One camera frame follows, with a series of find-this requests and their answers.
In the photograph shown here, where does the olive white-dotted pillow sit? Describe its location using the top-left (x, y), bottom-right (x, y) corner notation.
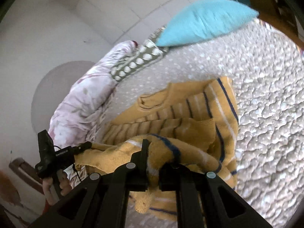
top-left (110, 26), bottom-right (169, 82)

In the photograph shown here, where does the person's left hand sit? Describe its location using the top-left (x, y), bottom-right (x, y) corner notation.
top-left (42, 171), bottom-right (72, 206)

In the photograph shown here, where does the brown wooden wardrobe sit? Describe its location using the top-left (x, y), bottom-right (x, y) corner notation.
top-left (250, 0), bottom-right (303, 48)

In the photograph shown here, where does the grey white-dotted bedspread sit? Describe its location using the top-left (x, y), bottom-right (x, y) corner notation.
top-left (95, 19), bottom-right (303, 227)

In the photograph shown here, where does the yellow striped knit sweater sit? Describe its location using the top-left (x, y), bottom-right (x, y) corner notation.
top-left (75, 77), bottom-right (239, 220)

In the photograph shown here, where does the turquoise pillow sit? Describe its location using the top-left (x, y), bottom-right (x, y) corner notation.
top-left (156, 0), bottom-right (259, 47)

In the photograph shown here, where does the pink floral rolled blanket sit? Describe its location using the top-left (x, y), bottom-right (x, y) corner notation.
top-left (48, 40), bottom-right (137, 149)

